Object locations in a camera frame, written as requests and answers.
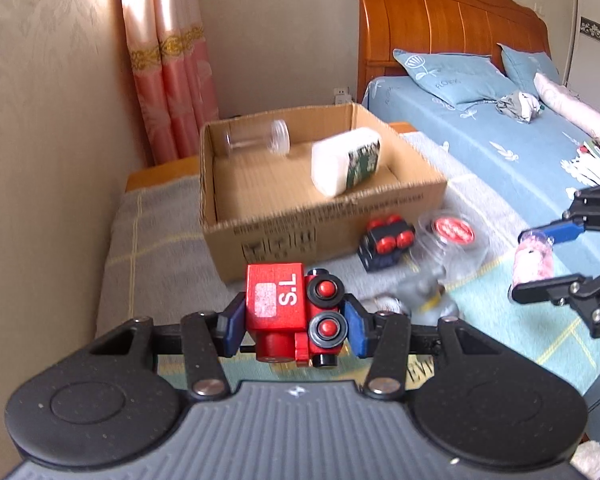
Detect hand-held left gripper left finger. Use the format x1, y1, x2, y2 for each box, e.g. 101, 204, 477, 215
87, 293, 247, 400

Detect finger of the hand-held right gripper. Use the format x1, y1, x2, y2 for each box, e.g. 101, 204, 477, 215
510, 264, 600, 338
519, 182, 600, 246

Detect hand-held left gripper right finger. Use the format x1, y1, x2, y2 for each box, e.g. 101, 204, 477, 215
343, 294, 503, 401

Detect pink white small toy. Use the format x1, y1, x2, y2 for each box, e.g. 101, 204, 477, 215
512, 230, 556, 286

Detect small clear shiny object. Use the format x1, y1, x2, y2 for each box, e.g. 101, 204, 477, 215
374, 297, 411, 317

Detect red wooden toy train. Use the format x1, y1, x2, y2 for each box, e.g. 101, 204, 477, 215
245, 262, 351, 368

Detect dark toy car red wheels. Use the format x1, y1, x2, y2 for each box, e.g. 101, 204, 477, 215
357, 214, 417, 273

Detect grey plastic toy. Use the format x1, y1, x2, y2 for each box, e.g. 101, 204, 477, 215
395, 272, 461, 322

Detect cardboard box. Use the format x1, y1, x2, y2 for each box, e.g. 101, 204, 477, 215
198, 101, 448, 285

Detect clear plastic container red label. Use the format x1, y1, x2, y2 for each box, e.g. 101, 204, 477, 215
410, 210, 491, 286

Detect colourful printed packets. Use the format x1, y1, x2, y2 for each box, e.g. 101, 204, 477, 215
562, 137, 600, 186

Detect grey plaid blanket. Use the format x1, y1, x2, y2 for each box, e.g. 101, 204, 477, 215
95, 132, 600, 396

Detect blue printed bedsheet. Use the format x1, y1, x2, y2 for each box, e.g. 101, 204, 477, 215
362, 76, 600, 226

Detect pink bolster pillow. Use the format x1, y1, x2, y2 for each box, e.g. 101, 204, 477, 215
532, 72, 600, 146

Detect grey white crumpled clothing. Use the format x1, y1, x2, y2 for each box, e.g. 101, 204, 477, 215
495, 91, 542, 123

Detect blue flower print pillow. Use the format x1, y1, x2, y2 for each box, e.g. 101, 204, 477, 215
392, 49, 518, 111
497, 42, 561, 93

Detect white packet with green label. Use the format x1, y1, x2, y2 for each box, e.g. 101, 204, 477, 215
311, 127, 383, 198

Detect white fluffy cloth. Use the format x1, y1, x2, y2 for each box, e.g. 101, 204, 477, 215
572, 440, 600, 480

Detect clear plastic jar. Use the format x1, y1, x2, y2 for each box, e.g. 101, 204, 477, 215
223, 120, 292, 157

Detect pink gold patterned curtain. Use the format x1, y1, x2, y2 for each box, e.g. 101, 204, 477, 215
115, 0, 221, 166

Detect wooden bed headboard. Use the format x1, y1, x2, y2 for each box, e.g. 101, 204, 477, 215
347, 0, 553, 106

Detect white wall conduit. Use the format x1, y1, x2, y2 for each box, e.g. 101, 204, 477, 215
561, 0, 581, 86

